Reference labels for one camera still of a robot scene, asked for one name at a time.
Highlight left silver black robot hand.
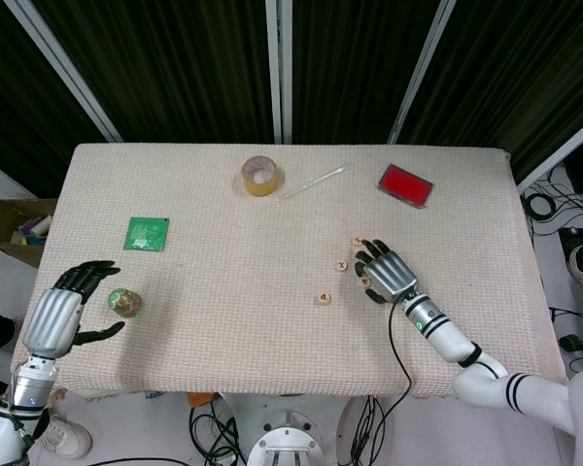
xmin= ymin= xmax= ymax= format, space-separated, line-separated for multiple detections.
xmin=22 ymin=259 xmax=126 ymax=360

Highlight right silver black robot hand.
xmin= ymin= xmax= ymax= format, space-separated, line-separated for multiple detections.
xmin=353 ymin=237 xmax=420 ymax=306

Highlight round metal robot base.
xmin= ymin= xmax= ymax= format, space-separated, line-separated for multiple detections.
xmin=246 ymin=410 xmax=326 ymax=466

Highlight green patterned round jar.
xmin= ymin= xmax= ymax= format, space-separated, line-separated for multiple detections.
xmin=107 ymin=287 xmax=145 ymax=319

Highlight red ink pad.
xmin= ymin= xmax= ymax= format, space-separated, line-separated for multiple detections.
xmin=376 ymin=163 xmax=435 ymax=211

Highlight brown cardboard box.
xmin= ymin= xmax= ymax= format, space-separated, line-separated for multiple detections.
xmin=0 ymin=197 xmax=58 ymax=269

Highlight clear plastic pipette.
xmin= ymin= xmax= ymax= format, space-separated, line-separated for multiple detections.
xmin=275 ymin=163 xmax=350 ymax=201

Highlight green circuit board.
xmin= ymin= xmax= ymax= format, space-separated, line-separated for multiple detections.
xmin=122 ymin=216 xmax=171 ymax=252

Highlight beige woven tablecloth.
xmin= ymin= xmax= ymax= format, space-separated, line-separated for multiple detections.
xmin=10 ymin=142 xmax=567 ymax=402

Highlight white round disc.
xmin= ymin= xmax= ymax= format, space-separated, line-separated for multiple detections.
xmin=336 ymin=395 xmax=385 ymax=458

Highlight yellow packing tape roll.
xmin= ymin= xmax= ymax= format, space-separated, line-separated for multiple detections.
xmin=240 ymin=154 xmax=282 ymax=197

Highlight dark pleated curtain panel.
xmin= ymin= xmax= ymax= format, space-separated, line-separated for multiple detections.
xmin=402 ymin=0 xmax=583 ymax=171
xmin=28 ymin=0 xmax=276 ymax=145
xmin=0 ymin=0 xmax=103 ymax=198
xmin=291 ymin=0 xmax=438 ymax=145

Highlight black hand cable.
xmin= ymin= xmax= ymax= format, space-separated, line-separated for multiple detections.
xmin=381 ymin=299 xmax=415 ymax=418

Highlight black floor cable bundle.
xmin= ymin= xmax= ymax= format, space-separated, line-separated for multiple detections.
xmin=350 ymin=395 xmax=386 ymax=466
xmin=188 ymin=397 xmax=249 ymax=466

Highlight black coiled floor cables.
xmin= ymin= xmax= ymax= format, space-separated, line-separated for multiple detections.
xmin=521 ymin=164 xmax=583 ymax=234

